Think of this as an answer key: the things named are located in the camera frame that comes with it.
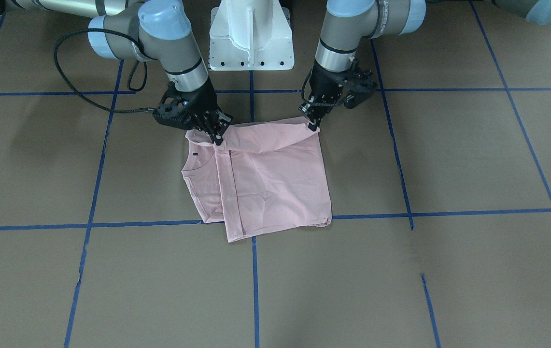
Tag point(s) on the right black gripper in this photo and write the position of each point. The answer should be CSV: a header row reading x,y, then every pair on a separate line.
x,y
205,102

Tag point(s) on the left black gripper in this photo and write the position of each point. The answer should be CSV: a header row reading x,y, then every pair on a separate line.
x,y
324,88

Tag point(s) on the pink Snoopy T-shirt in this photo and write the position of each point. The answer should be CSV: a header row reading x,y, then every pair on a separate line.
x,y
263,178

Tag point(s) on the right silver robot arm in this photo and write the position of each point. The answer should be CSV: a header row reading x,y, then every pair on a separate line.
x,y
147,30

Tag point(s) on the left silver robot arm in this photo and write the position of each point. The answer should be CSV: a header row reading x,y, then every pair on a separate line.
x,y
347,22

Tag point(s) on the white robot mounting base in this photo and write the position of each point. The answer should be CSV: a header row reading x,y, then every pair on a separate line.
x,y
250,35

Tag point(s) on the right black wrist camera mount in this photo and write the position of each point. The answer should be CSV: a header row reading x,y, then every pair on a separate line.
x,y
171,111

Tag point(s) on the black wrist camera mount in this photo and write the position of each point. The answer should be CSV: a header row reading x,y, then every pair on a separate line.
x,y
171,111
359,83

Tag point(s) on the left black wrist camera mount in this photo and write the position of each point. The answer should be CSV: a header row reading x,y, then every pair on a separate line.
x,y
359,83

